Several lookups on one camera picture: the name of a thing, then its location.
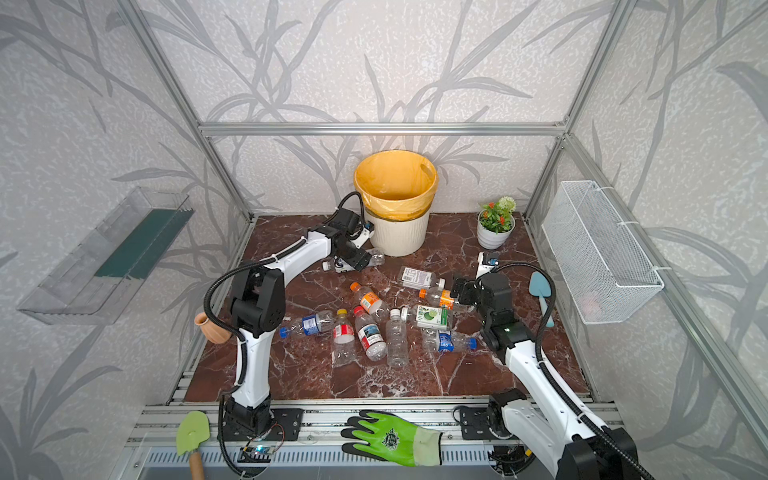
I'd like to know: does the orange label bottle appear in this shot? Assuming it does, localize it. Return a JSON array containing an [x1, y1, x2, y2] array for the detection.
[[419, 287, 455, 310], [350, 282, 390, 323]]

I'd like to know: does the green tea label bottle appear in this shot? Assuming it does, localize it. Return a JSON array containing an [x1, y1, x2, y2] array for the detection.
[[400, 305, 453, 331]]

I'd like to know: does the clear bottle white cap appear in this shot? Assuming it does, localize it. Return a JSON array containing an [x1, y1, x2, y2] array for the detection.
[[386, 309, 408, 368]]

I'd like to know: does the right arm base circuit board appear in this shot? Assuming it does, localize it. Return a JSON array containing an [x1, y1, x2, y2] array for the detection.
[[488, 445, 536, 477]]

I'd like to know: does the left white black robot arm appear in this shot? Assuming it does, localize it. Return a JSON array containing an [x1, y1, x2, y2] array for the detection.
[[203, 191, 375, 438]]

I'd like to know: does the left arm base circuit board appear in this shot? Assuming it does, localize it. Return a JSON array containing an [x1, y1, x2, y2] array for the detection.
[[237, 444, 281, 464]]

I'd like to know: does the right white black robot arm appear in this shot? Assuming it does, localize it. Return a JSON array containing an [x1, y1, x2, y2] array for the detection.
[[450, 259, 652, 479]]

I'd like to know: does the white ribbed waste bin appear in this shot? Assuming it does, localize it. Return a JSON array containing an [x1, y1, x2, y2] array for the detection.
[[366, 209, 431, 257]]

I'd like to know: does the yellow plastic bin liner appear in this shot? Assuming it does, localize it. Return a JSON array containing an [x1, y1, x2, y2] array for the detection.
[[354, 150, 439, 222]]

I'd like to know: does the light blue plastic trowel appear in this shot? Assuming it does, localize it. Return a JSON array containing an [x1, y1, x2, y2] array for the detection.
[[529, 271, 552, 314]]

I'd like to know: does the white pot with plant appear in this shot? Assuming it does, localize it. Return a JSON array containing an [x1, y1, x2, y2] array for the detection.
[[477, 196, 517, 250]]

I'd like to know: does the blue label bottle right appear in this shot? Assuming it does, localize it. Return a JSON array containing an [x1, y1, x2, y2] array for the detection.
[[422, 329, 478, 353]]

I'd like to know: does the bottle blue label blue cap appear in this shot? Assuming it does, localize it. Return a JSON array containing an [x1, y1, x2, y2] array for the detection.
[[278, 310, 334, 339]]

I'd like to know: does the red cap white label bottle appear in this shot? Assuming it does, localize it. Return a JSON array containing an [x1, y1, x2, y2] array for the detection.
[[353, 306, 388, 362]]

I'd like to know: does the yellow cap red label bottle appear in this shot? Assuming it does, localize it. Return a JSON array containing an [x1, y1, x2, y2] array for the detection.
[[332, 309, 357, 369]]

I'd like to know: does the small terracotta clay pot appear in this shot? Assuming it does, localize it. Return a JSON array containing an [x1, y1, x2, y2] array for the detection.
[[194, 312, 232, 345]]

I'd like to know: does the green and black work glove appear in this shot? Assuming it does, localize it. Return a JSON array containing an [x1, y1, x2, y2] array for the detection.
[[341, 410, 443, 467]]

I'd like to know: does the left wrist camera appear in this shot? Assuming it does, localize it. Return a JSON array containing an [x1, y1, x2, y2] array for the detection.
[[352, 221, 375, 248]]

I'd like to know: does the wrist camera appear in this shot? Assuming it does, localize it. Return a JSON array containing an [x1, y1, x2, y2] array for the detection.
[[352, 221, 375, 248], [476, 251, 500, 278]]

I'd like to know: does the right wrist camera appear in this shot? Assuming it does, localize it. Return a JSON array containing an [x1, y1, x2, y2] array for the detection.
[[476, 251, 500, 278]]

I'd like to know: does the white wire mesh basket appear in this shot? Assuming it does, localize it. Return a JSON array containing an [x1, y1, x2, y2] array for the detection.
[[542, 180, 664, 325]]

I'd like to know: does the clear acrylic wall shelf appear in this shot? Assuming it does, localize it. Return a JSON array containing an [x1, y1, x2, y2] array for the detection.
[[17, 187, 194, 325]]

